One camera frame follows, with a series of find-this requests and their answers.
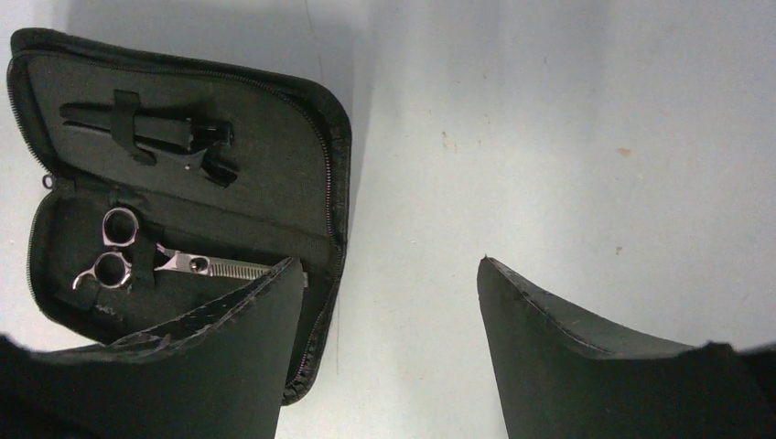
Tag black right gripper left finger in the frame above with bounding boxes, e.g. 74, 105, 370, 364
1, 258, 304, 438

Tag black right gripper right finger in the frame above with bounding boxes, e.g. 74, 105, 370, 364
477, 257, 775, 438

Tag silver thinning shears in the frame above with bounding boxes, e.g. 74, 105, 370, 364
71, 207, 271, 290

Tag black zippered tool case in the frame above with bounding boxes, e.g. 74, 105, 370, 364
6, 27, 352, 405

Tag black hair clips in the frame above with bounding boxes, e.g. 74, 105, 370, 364
59, 90, 239, 188

